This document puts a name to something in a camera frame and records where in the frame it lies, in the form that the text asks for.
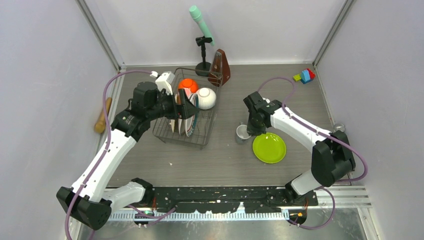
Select green rimmed white plate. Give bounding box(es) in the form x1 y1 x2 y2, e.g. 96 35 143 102
184 99 199 137

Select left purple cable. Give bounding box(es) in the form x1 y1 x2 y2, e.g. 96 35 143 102
64 69 158 240

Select white bowl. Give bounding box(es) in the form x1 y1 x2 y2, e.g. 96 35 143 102
196 87 217 110

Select brown metronome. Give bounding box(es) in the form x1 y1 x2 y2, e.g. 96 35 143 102
208 49 231 87

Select colourful toy blocks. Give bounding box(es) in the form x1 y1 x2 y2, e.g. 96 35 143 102
292 68 316 84

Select lime green plate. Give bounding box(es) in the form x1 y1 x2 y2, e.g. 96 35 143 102
252 132 287 164

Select small grey patterned mug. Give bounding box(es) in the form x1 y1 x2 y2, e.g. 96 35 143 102
235 122 251 145

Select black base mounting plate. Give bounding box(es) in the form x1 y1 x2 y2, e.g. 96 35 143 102
133 186 318 223

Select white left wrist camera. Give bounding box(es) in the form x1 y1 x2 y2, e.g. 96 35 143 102
150 71 175 95

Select woven bamboo plate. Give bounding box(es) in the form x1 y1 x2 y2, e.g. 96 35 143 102
169 119 176 133

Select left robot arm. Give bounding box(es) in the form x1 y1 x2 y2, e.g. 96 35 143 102
56 82 200 231

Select white printed round plate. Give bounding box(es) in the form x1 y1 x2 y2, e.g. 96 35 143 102
177 119 185 136

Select orange bowl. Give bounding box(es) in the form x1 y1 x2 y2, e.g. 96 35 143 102
177 78 199 93

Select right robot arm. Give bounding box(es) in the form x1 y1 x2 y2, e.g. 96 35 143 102
243 91 356 205

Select wooden rolling pin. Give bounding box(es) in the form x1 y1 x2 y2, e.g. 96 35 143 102
94 97 113 134

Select black handheld microphone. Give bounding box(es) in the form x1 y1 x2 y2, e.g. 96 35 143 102
333 123 346 132

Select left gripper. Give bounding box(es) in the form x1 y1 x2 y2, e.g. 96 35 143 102
147 88 198 121

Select mint green microphone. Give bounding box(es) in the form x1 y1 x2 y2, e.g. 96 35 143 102
189 5 215 46

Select black wire dish rack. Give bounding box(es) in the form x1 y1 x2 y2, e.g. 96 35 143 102
153 67 221 149

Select black microphone stand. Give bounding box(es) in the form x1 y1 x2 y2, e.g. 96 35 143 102
195 36 212 77

